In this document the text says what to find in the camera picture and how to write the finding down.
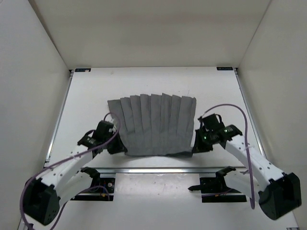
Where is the blue corner label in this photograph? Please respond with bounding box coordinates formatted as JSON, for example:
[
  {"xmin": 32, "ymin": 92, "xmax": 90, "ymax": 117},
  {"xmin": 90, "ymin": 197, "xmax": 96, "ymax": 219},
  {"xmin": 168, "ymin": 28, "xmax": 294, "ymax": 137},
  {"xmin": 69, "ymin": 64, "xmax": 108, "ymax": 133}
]
[
  {"xmin": 216, "ymin": 67, "xmax": 233, "ymax": 71},
  {"xmin": 74, "ymin": 68, "xmax": 91, "ymax": 72}
]

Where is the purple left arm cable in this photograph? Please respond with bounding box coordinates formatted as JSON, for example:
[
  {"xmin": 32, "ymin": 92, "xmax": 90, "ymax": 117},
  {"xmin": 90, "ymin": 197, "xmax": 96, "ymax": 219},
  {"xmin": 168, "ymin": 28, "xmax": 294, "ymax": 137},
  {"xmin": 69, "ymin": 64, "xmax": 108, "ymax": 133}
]
[{"xmin": 19, "ymin": 112, "xmax": 122, "ymax": 230}]

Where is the aluminium table edge rail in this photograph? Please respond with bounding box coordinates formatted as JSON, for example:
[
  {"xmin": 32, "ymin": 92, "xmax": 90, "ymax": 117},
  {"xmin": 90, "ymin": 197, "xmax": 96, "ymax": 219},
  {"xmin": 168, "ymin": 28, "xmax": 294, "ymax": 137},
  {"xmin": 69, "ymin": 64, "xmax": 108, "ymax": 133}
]
[{"xmin": 45, "ymin": 165, "xmax": 250, "ymax": 175}]

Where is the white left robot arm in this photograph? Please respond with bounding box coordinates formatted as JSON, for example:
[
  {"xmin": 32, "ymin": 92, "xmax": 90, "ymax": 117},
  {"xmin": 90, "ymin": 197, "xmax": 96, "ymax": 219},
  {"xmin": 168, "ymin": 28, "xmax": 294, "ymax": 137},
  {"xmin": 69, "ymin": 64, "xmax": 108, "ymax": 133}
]
[{"xmin": 21, "ymin": 120, "xmax": 127, "ymax": 226}]

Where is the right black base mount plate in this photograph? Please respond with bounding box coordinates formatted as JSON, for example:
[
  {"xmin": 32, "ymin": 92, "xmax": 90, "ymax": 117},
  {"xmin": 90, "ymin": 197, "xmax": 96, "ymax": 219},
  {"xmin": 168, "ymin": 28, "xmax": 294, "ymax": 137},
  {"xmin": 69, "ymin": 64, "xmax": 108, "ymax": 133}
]
[{"xmin": 188, "ymin": 166, "xmax": 247, "ymax": 203}]

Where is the right blue corner label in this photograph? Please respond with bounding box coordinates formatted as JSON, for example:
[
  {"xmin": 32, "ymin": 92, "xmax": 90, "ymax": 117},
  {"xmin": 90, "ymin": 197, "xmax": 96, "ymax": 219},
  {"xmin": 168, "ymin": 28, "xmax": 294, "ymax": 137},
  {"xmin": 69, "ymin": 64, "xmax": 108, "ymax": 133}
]
[{"xmin": 216, "ymin": 67, "xmax": 233, "ymax": 71}]

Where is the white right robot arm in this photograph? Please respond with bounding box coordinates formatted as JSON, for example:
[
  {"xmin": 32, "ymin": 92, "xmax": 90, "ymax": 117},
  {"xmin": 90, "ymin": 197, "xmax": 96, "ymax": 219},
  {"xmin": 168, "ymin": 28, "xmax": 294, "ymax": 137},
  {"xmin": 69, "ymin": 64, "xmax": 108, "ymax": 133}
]
[{"xmin": 189, "ymin": 114, "xmax": 302, "ymax": 220}]

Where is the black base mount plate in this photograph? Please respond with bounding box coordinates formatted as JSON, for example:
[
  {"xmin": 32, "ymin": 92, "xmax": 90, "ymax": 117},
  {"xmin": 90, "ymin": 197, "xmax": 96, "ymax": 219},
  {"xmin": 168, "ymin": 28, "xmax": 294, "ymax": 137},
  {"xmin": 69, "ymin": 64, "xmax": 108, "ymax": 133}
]
[
  {"xmin": 188, "ymin": 166, "xmax": 247, "ymax": 203},
  {"xmin": 71, "ymin": 167, "xmax": 116, "ymax": 202}
]

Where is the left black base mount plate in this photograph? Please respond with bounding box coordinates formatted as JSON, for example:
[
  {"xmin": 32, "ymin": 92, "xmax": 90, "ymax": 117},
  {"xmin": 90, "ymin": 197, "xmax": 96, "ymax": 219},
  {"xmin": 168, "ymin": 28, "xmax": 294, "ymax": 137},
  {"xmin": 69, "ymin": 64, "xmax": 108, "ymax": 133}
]
[{"xmin": 71, "ymin": 167, "xmax": 116, "ymax": 202}]

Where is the left blue corner label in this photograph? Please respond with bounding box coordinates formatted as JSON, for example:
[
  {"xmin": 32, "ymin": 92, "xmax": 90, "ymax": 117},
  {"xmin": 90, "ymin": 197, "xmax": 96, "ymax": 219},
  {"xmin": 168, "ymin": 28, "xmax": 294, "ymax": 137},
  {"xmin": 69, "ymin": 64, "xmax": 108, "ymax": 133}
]
[{"xmin": 74, "ymin": 68, "xmax": 91, "ymax": 72}]

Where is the grey pleated skirt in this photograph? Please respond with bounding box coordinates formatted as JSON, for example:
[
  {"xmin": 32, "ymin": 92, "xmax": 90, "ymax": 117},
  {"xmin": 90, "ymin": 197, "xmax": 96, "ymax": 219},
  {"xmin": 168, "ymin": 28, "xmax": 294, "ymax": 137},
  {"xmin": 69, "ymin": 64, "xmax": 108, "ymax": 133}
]
[{"xmin": 107, "ymin": 93, "xmax": 197, "ymax": 158}]

